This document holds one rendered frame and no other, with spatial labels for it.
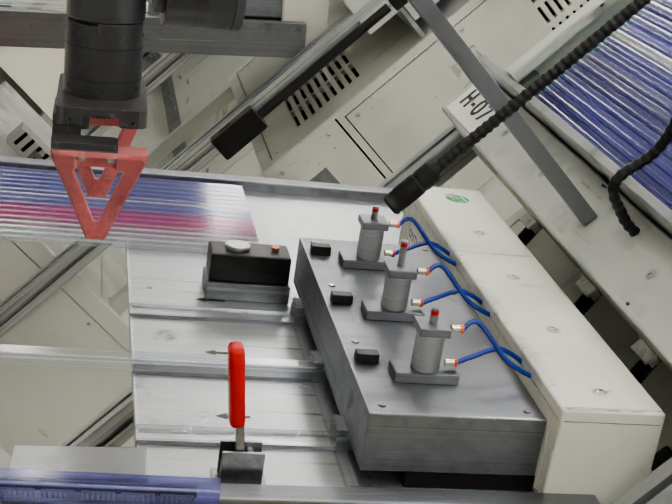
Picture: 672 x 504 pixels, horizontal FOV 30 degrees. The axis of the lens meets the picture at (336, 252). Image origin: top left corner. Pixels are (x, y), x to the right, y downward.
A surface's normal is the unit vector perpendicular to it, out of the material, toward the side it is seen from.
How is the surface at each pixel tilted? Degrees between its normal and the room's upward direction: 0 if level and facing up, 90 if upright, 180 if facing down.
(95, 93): 95
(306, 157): 90
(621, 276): 90
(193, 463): 43
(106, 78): 88
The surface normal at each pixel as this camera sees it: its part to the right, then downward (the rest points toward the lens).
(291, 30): 0.17, 0.37
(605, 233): -0.61, -0.68
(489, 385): 0.15, -0.92
